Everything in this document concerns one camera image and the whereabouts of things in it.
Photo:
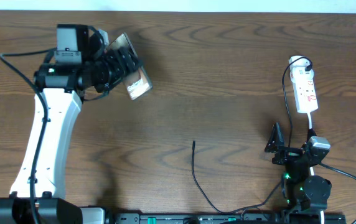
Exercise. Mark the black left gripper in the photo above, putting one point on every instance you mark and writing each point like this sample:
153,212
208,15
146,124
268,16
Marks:
124,65

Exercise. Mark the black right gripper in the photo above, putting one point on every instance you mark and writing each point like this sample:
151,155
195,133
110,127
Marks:
287,154

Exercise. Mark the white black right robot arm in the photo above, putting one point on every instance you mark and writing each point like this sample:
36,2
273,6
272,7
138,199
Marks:
306,192

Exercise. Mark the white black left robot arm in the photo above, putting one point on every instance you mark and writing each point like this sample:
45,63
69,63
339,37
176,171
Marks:
83,58

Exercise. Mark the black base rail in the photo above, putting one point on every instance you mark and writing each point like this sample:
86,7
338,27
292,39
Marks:
258,217

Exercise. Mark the white power strip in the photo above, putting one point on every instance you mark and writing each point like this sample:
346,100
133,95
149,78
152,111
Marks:
301,75

